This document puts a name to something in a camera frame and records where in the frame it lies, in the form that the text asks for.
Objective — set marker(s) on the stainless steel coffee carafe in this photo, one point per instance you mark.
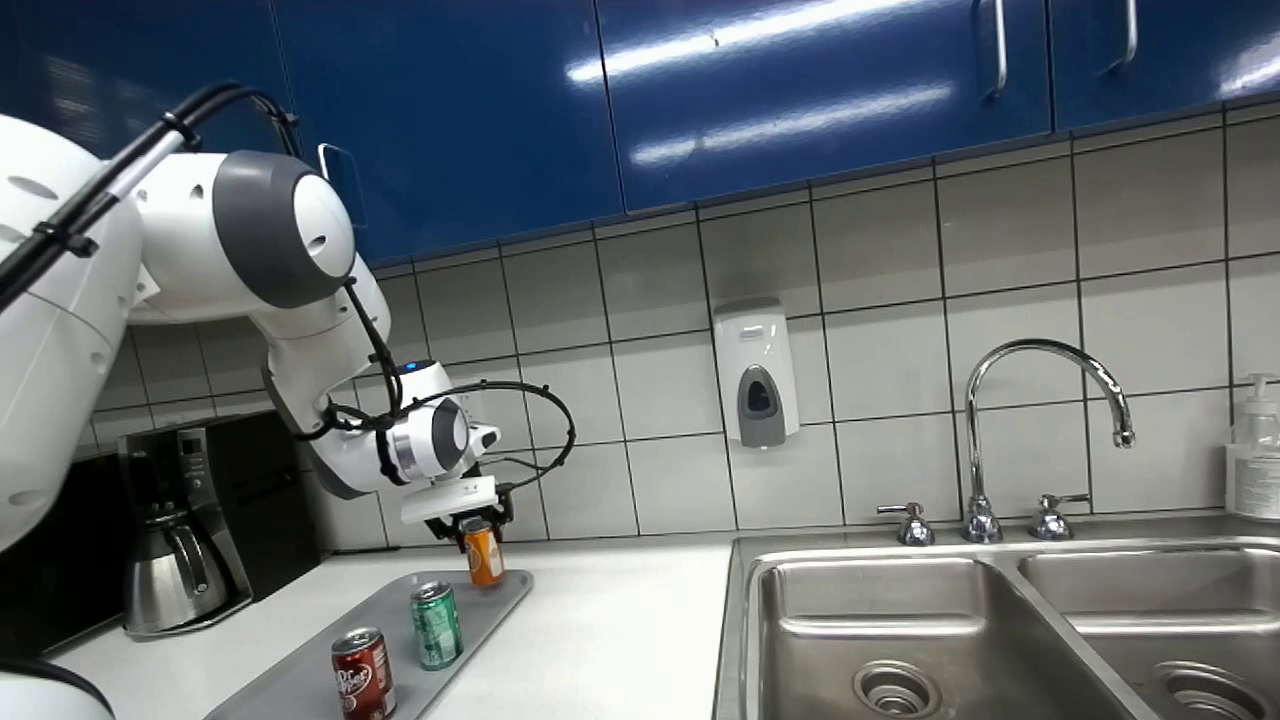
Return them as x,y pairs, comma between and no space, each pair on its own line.
180,573

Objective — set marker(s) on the grey plastic tray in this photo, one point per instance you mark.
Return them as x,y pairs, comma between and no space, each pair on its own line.
303,683

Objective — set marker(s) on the chrome gooseneck faucet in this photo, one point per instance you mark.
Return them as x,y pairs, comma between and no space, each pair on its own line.
983,425

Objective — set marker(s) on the stainless steel double sink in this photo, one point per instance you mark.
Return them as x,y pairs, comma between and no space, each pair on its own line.
1002,625

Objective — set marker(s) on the blue glossy cabinet door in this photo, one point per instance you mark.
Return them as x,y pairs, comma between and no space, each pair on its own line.
465,81
120,53
825,81
1175,53

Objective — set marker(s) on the orange soda can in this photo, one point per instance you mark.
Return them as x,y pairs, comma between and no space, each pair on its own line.
482,560

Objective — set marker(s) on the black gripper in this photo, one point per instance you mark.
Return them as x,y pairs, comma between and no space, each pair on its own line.
465,517

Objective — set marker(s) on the black microwave oven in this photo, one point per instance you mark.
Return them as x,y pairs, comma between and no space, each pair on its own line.
83,585

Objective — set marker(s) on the green soda can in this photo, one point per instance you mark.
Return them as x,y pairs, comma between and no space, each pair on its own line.
438,625

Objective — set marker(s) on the clear pump soap bottle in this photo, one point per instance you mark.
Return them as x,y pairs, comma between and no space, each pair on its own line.
1258,462

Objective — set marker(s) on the red soda can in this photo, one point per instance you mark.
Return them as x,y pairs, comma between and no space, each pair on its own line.
366,679

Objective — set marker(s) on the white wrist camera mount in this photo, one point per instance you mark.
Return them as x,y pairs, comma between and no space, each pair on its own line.
455,497

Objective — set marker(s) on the white wall soap dispenser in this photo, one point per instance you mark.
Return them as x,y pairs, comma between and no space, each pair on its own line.
758,383

